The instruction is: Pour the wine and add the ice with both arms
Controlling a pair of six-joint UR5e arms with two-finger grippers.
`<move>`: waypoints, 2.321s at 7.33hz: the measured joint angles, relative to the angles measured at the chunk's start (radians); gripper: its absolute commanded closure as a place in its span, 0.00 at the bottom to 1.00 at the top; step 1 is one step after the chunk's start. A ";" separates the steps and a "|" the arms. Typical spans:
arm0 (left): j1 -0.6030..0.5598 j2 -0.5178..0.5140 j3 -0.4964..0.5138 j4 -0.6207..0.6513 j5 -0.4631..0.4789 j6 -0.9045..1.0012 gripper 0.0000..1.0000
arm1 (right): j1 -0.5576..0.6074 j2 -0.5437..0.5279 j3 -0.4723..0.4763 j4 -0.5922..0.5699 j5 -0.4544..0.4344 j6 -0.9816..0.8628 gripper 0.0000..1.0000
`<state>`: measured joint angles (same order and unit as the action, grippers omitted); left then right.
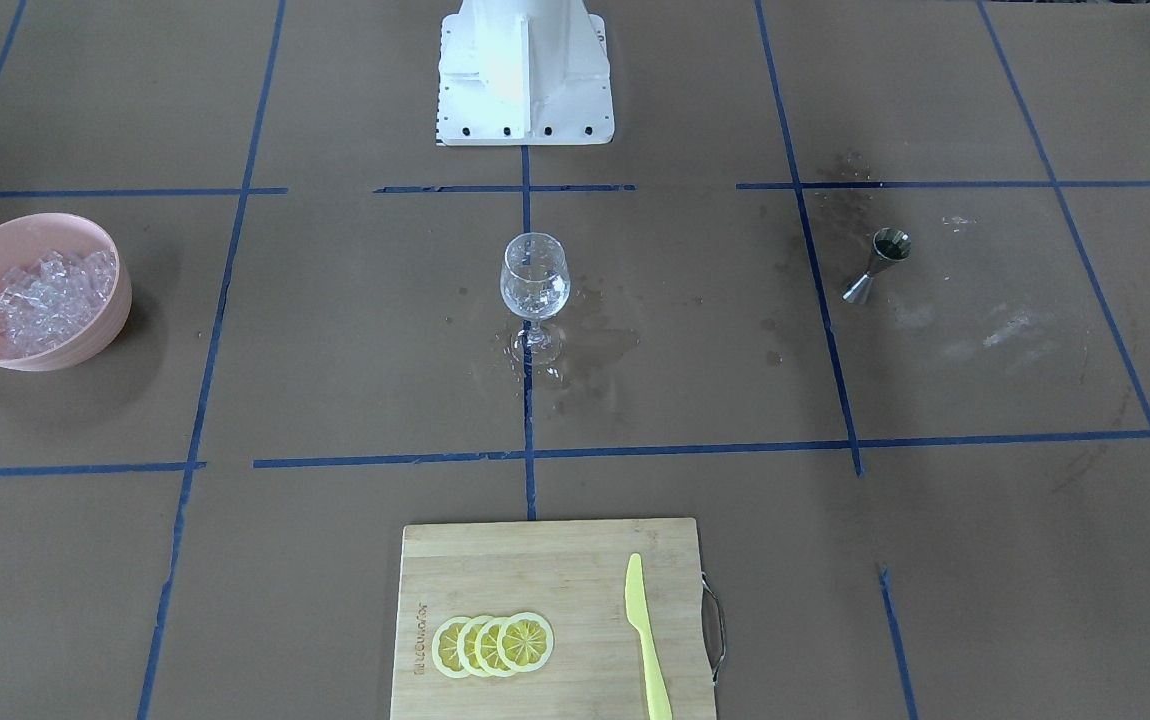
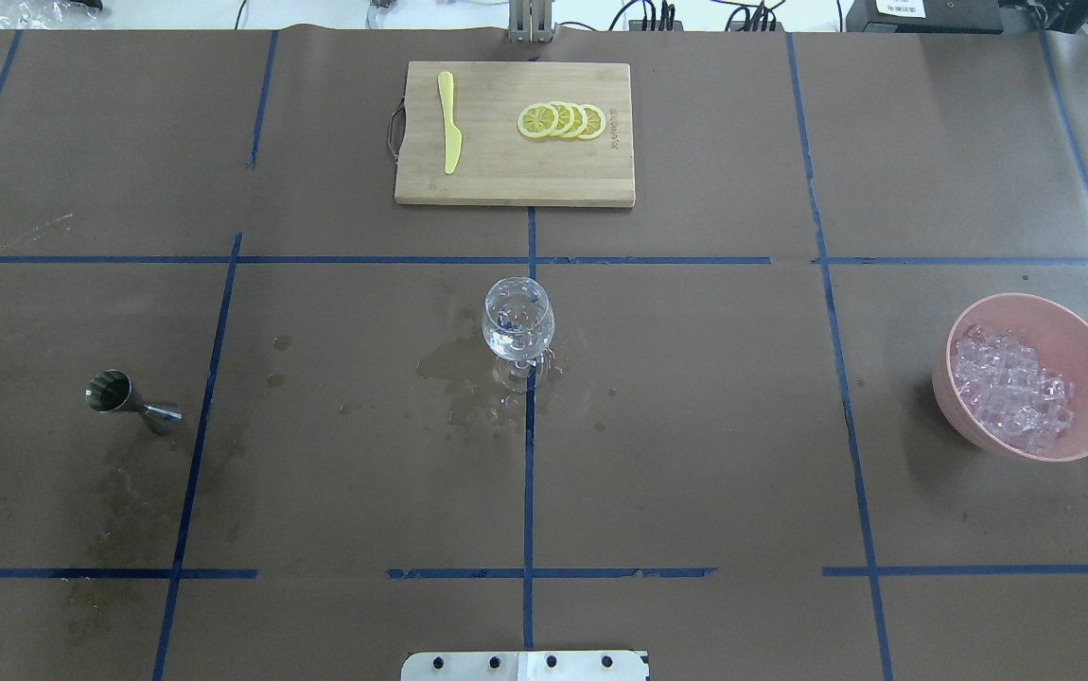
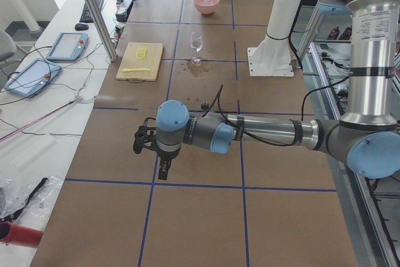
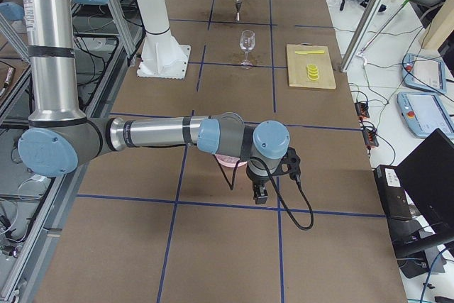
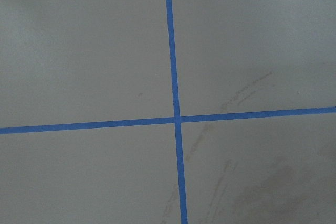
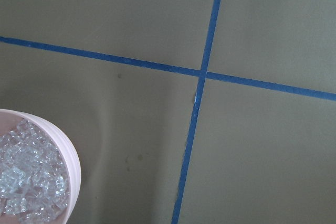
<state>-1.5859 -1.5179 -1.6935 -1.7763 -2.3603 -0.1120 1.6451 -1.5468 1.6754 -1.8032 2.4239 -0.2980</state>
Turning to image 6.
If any pink plastic bowl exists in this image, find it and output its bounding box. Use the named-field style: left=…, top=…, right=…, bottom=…
left=1, top=109, right=81, bottom=223

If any pile of clear ice cubes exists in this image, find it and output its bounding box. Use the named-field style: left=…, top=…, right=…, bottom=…
left=1, top=119, right=70, bottom=223

